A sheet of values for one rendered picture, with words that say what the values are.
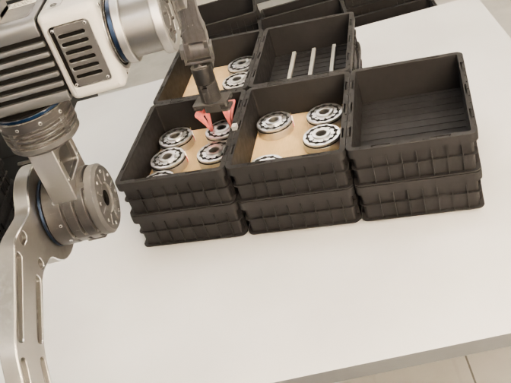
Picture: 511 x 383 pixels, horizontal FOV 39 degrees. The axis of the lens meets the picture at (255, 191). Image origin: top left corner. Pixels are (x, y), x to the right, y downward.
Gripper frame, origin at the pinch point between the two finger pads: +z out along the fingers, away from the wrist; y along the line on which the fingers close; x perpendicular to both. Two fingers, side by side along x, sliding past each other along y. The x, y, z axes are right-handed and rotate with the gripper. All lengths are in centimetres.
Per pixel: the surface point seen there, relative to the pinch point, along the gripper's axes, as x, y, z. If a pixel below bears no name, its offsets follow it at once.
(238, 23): -147, 41, 25
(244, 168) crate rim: 29.6, -15.7, -3.9
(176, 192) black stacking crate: 30.6, 3.8, 0.5
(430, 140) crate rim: 26, -60, -4
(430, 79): -13, -58, 1
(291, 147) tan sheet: 8.1, -21.4, 4.7
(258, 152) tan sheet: 8.6, -11.9, 4.6
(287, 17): -141, 15, 24
